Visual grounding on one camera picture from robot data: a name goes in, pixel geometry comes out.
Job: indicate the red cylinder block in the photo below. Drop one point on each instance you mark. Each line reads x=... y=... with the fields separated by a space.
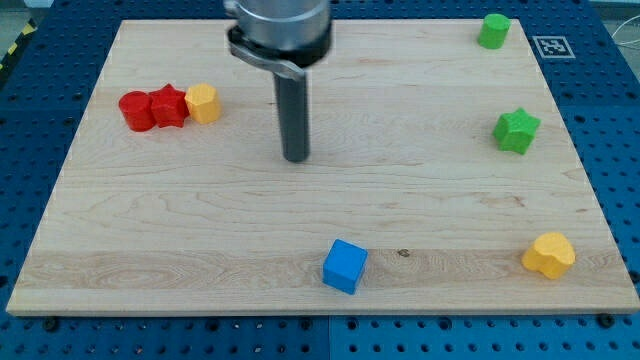
x=135 y=107

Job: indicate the blue cube block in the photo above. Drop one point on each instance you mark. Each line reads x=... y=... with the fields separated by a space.
x=344 y=266

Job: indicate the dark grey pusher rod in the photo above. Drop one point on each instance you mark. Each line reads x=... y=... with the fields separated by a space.
x=293 y=115

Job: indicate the red star block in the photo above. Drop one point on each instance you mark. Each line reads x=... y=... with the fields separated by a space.
x=168 y=107

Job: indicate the wooden board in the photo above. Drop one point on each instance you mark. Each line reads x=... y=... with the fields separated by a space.
x=210 y=219

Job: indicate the green cylinder block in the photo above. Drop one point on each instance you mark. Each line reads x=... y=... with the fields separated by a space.
x=494 y=30

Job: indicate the green star block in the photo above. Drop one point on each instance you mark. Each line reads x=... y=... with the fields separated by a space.
x=515 y=131

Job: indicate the yellow heart block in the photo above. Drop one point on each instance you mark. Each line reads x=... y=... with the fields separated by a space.
x=551 y=254

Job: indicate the white fiducial marker tag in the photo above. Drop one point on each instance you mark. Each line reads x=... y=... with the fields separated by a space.
x=553 y=47

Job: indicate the yellow hexagon block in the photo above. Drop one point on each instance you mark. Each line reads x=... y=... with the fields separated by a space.
x=203 y=103

